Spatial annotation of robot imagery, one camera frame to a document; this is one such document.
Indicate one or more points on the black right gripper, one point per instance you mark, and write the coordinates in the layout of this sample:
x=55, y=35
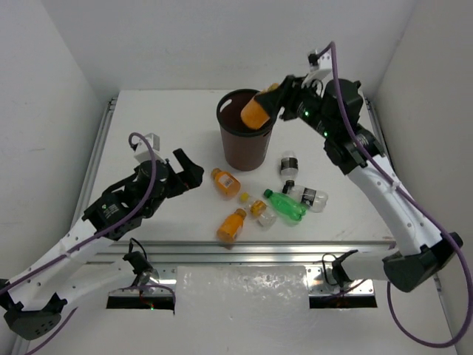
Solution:
x=284, y=95

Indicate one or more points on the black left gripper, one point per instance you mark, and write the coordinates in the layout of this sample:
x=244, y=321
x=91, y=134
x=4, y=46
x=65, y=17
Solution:
x=177, y=179

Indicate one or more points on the orange juice bottle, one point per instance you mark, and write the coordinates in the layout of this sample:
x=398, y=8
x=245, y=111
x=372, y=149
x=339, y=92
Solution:
x=253, y=115
x=232, y=226

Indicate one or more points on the orange bottle barcode label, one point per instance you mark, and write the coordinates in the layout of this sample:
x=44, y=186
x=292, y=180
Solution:
x=225, y=182

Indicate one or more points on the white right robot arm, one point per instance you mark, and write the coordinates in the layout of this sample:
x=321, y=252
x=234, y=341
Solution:
x=421, y=248

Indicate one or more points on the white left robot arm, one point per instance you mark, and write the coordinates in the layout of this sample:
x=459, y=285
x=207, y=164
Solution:
x=34, y=299

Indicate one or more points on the brown garbage bin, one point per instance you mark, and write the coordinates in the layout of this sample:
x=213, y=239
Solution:
x=244, y=149

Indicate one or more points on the orange juice bottle front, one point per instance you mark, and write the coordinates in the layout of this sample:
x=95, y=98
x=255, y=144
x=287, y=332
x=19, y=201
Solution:
x=232, y=226

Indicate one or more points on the clear bottle black label upright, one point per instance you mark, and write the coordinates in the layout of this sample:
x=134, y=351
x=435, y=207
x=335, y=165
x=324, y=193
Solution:
x=289, y=165

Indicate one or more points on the clear bottle yellow cap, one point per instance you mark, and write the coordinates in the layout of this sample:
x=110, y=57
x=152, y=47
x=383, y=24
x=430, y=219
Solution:
x=258, y=210

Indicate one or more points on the green plastic bottle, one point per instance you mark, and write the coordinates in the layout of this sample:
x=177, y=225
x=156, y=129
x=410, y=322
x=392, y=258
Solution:
x=286, y=206

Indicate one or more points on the clear bottle black label lying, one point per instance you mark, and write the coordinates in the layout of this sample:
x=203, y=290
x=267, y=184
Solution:
x=313, y=200

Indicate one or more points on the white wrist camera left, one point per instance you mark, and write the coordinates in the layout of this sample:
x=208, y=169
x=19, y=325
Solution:
x=146, y=151

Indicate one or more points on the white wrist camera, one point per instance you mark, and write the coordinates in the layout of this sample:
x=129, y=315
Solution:
x=320, y=67
x=146, y=151

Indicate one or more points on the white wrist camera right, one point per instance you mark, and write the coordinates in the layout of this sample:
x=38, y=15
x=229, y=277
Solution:
x=320, y=67

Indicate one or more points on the aluminium frame rail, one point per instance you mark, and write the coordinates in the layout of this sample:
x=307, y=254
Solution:
x=181, y=233

